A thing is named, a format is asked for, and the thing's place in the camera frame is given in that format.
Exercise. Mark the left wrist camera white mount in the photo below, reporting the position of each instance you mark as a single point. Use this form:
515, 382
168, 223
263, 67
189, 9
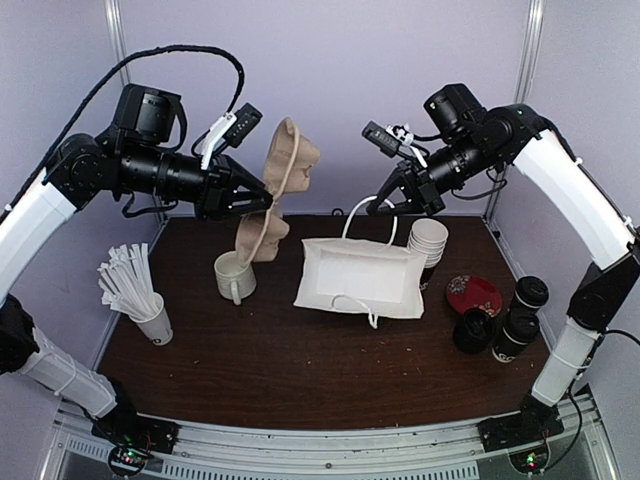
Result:
229, 131

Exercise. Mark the left aluminium corner post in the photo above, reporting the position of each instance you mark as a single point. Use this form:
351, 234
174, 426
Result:
115, 28

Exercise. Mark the cardboard cup carrier tray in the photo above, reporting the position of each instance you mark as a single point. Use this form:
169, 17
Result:
287, 170

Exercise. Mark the aluminium front rail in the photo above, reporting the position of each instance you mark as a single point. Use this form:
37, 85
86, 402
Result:
451, 450

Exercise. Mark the brown paper takeout bag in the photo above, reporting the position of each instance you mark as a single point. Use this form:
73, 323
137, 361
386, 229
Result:
359, 276

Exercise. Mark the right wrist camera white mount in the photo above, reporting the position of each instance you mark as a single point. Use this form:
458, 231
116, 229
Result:
394, 142

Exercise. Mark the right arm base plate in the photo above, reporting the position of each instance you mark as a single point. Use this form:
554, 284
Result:
520, 428

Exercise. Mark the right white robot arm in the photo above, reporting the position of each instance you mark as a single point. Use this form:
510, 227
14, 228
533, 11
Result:
476, 140

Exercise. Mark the black paper coffee cup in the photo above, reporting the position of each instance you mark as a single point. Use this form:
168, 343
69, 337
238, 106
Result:
505, 349
525, 305

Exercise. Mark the stack of paper cups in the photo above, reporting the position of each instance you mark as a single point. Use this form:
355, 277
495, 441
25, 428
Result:
428, 237

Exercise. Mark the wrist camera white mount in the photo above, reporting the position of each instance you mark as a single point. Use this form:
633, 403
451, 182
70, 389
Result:
394, 142
229, 131

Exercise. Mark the red patterned plate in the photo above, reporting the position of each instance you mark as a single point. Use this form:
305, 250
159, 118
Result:
465, 292

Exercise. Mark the stack of black lids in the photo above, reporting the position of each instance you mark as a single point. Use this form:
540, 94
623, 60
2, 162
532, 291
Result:
474, 331

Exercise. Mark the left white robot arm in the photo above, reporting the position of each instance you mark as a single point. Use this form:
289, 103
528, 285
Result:
130, 156

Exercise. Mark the bundle of wrapped straws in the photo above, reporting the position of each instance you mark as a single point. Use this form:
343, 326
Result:
126, 283

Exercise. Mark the white cup holding straws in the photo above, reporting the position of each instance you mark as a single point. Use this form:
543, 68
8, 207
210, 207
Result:
156, 328

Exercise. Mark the black cup lid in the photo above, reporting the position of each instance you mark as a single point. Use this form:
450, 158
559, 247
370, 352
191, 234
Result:
521, 325
531, 291

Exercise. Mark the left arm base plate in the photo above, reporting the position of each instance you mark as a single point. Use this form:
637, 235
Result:
142, 433

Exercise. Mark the clear glass pitcher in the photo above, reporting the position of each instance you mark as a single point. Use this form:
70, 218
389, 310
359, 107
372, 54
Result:
235, 282

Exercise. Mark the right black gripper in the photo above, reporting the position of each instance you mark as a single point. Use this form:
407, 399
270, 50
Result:
430, 196

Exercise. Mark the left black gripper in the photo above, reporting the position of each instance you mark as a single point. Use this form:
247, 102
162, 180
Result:
224, 174

